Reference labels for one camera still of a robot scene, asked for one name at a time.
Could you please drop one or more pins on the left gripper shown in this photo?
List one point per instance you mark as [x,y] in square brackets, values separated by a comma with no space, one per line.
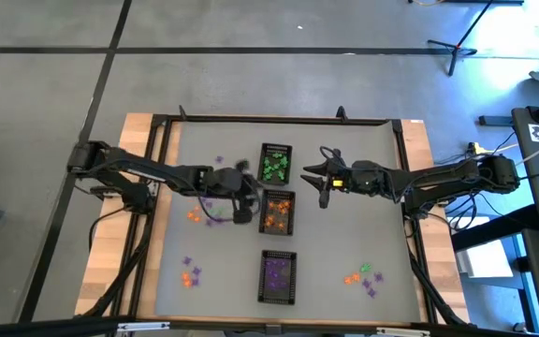
[246,189]

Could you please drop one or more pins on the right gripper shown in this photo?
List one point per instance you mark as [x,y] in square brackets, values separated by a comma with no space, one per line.
[344,178]

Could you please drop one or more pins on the toy cluster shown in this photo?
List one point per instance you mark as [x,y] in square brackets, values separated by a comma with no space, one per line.
[219,159]

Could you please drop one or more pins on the green toy block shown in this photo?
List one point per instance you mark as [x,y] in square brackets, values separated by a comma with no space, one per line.
[276,155]

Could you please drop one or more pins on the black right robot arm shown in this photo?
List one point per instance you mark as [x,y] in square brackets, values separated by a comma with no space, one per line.
[438,180]

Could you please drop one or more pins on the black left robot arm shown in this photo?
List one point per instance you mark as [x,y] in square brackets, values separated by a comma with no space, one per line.
[157,171]

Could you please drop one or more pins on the black slotted plastic basket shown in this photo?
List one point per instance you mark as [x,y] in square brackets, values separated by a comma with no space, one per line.
[276,196]
[276,295]
[275,149]

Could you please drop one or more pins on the grey table mat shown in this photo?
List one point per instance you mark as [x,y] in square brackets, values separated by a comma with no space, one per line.
[344,234]

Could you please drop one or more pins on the yellow power plug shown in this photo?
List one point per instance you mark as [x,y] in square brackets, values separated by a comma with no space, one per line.
[473,150]

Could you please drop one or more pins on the white box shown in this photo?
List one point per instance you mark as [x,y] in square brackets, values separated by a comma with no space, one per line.
[482,262]

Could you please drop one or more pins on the black tripod stand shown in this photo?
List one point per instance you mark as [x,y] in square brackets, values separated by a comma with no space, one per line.
[456,51]

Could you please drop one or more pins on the black metal beam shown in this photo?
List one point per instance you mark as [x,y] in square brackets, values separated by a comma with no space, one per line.
[499,227]

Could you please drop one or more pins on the blue metal table leg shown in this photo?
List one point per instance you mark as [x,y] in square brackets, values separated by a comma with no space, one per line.
[529,290]

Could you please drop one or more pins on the black aluminium crossbeam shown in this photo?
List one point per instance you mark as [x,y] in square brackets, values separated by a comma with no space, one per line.
[40,327]

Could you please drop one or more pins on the silver metal bracket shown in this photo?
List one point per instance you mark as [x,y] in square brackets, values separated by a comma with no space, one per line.
[143,326]
[403,332]

